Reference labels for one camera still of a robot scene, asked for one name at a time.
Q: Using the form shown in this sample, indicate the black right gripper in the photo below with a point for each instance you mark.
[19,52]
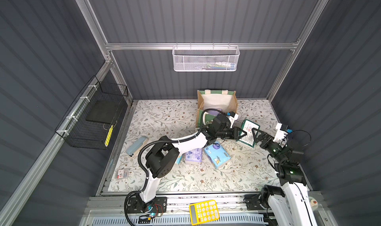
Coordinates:
[265,140]

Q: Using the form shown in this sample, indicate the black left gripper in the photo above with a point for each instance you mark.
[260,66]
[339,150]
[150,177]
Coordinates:
[235,134]

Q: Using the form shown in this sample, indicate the green white tissue pack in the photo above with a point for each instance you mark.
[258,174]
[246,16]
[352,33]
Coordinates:
[247,127]

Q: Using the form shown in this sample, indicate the blue cartoon tissue pack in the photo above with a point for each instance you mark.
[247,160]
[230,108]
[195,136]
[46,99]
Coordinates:
[217,154]

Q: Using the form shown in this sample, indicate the lavender cartoon tissue pack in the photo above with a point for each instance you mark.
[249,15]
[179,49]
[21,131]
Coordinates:
[213,112]

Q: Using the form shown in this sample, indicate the green Christmas burlap tote bag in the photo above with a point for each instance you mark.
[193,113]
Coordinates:
[223,100]

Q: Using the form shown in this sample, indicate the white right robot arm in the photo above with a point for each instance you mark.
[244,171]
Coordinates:
[290,201]

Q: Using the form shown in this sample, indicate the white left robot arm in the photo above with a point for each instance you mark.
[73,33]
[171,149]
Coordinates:
[157,158]

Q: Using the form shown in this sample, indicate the purple tissue pack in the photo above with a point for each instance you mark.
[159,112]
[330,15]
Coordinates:
[194,157]

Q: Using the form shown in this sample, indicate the colourful white tissue pack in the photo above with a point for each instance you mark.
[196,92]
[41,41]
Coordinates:
[179,159]

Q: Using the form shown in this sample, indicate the yellow calculator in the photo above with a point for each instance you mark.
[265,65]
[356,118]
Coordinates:
[203,212]

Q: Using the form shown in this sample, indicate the mint green timer device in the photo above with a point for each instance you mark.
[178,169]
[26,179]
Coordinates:
[313,203]

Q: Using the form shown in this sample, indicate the light blue stapler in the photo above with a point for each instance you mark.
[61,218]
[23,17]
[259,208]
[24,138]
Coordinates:
[136,146]

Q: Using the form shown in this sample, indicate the small clear staples box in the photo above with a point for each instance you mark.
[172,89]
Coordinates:
[122,173]

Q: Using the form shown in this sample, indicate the yellow tag in basket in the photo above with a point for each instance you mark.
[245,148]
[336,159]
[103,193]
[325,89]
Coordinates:
[109,135]

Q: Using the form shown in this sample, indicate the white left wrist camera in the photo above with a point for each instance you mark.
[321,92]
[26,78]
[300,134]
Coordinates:
[232,116]

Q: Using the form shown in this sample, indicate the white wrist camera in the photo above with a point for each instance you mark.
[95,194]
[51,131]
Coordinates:
[281,134]
[232,116]

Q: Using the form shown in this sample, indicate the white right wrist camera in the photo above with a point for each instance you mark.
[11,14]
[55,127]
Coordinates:
[281,134]

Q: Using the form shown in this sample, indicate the white wire wall basket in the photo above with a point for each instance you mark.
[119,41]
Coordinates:
[205,58]

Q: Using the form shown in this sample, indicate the black wire wall basket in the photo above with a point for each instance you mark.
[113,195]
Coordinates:
[102,104]

